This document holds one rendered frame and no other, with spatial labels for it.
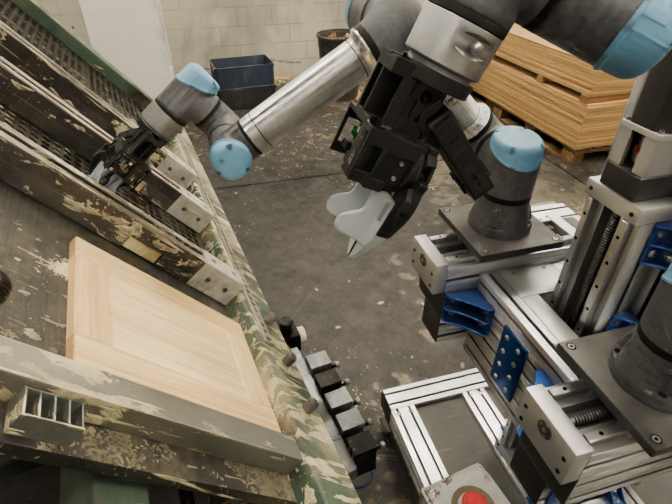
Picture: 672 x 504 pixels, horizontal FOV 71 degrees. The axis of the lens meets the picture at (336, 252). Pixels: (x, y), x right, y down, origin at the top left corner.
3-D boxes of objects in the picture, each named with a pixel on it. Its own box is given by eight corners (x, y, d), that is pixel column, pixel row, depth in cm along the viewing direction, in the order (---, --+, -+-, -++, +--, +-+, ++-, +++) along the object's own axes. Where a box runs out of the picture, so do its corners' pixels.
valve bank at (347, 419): (396, 505, 108) (405, 446, 94) (339, 532, 103) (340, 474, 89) (315, 353, 145) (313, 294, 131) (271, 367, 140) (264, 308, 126)
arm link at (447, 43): (476, 30, 45) (522, 51, 39) (451, 75, 47) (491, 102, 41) (413, -5, 42) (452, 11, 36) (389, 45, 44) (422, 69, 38)
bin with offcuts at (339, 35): (369, 101, 508) (372, 36, 470) (323, 105, 497) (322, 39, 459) (355, 87, 549) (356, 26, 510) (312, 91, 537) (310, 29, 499)
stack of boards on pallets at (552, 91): (673, 152, 401) (716, 55, 355) (568, 167, 378) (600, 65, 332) (511, 74, 592) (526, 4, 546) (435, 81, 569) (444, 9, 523)
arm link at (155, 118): (152, 94, 95) (183, 121, 100) (137, 110, 96) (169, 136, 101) (156, 106, 89) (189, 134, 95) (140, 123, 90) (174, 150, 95)
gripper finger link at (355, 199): (307, 230, 53) (342, 159, 49) (352, 242, 56) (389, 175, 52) (313, 246, 51) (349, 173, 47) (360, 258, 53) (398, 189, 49)
